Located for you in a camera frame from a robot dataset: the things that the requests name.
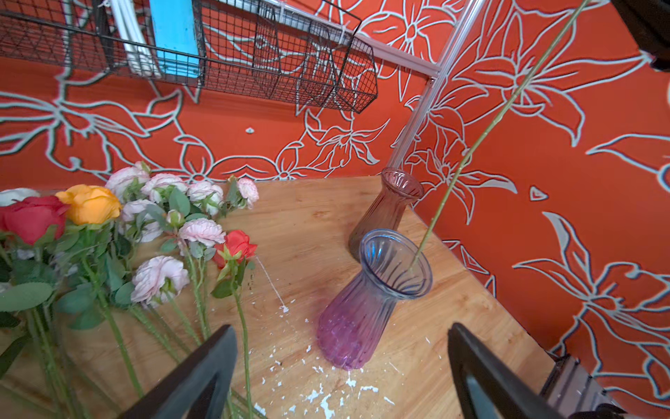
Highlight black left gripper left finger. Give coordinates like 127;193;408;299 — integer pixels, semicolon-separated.
120;325;237;418

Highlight black wire basket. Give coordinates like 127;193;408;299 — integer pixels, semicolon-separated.
1;1;378;113

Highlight white cable bundle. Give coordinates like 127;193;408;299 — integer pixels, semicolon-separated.
106;0;163;79

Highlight pink carnation spray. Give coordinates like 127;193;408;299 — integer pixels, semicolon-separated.
105;162;260;343

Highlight light blue box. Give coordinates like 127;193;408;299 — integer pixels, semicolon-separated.
149;0;201;79

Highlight orange yellow rose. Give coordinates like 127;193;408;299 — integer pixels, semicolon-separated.
56;184;144;397

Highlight brown glass vase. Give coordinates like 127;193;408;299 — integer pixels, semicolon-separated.
348;168;424;261

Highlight small red rose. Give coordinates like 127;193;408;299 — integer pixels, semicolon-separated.
211;230;258;418

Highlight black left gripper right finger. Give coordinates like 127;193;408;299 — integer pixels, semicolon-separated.
448;322;561;418

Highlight purple glass vase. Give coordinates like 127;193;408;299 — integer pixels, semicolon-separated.
317;229;433;370

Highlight pink rose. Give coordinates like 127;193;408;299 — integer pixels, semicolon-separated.
409;0;590;270

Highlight large red rose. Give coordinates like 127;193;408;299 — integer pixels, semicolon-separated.
1;196;77;418

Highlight blue and white flowers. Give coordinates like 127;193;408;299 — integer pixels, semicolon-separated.
0;188;40;207

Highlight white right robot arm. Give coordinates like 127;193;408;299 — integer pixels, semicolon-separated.
611;0;669;73

